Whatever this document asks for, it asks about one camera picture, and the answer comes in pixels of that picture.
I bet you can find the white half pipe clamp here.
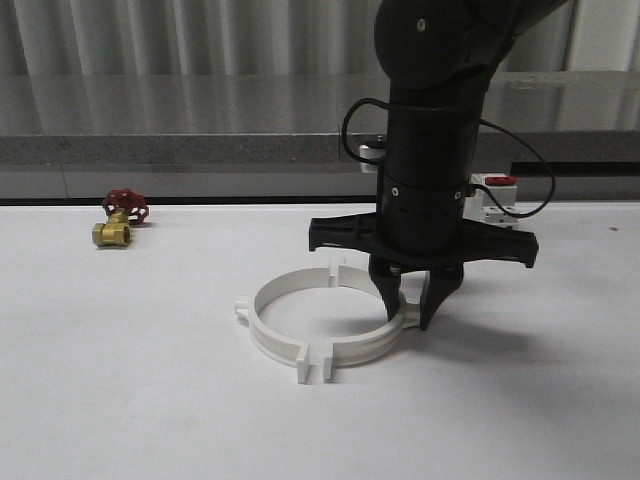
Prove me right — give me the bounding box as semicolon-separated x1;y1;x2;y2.
234;266;338;384
322;264;420;382

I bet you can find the brass valve red handwheel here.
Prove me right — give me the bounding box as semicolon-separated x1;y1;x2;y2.
92;188;149;247

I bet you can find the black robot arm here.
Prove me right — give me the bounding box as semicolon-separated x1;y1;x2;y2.
309;1;558;327

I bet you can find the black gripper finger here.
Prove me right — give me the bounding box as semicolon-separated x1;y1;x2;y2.
420;267;463;330
368;259;401;321

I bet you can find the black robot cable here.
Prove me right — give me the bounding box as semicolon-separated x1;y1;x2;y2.
338;97;556;219

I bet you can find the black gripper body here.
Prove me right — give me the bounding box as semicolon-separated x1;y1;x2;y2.
309;172;538;279

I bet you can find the white circuit breaker red switch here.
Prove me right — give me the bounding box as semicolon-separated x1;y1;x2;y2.
463;173;518;228

